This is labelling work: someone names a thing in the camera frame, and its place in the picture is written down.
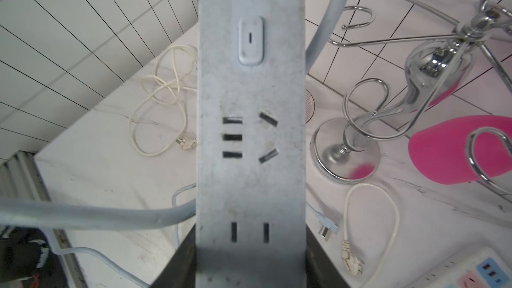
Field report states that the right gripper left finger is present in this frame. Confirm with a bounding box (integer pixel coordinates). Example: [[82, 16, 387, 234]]
[[149, 225, 197, 288]]

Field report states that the small clear glass bowl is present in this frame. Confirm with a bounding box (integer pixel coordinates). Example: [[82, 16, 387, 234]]
[[305, 89, 315, 123]]

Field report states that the pink wine glass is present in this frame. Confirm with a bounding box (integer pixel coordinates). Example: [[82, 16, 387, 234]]
[[407, 63, 512, 186]]

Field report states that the chrome wine glass rack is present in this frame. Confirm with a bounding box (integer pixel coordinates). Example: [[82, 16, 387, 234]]
[[311, 0, 511, 185]]

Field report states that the cream cord of teal strip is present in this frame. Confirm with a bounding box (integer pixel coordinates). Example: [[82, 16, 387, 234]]
[[129, 45, 199, 157]]

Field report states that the grey-blue power strip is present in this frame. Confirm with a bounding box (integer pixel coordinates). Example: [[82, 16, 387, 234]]
[[195, 0, 307, 287]]

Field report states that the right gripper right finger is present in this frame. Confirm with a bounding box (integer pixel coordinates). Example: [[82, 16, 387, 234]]
[[305, 226, 350, 288]]

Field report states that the white multicolour power strip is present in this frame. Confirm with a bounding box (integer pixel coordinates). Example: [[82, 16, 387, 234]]
[[407, 245, 511, 288]]

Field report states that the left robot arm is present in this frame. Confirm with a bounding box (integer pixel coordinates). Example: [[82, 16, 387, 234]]
[[1, 225, 69, 287]]

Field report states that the white cord of multicolour strip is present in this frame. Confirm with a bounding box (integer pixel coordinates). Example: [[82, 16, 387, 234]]
[[341, 183, 401, 288]]

